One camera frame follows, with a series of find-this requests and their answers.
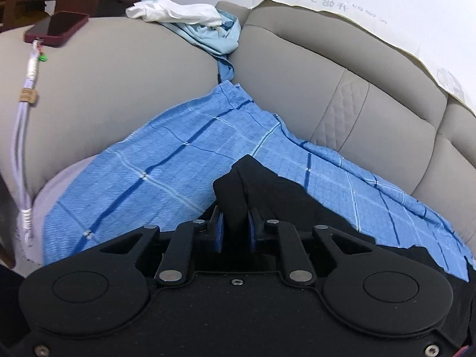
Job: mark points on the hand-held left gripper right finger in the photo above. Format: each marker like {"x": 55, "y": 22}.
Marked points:
{"x": 253, "y": 231}

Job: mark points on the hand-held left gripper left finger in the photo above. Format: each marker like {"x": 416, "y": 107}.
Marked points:
{"x": 218, "y": 231}

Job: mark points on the black pants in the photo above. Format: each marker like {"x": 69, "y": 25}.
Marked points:
{"x": 260, "y": 189}

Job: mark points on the blue plaid blanket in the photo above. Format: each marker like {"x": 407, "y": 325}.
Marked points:
{"x": 156, "y": 156}

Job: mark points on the pale purple cloth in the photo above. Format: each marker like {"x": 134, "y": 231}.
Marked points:
{"x": 46, "y": 200}

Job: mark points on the grey leather sofa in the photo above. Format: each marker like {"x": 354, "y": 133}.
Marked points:
{"x": 122, "y": 81}

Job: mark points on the light blue garment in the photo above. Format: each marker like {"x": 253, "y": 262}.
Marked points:
{"x": 212, "y": 37}

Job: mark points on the white cloth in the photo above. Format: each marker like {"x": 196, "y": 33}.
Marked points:
{"x": 174, "y": 11}

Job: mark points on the phone in dark red case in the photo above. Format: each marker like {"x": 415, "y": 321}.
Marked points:
{"x": 55, "y": 26}

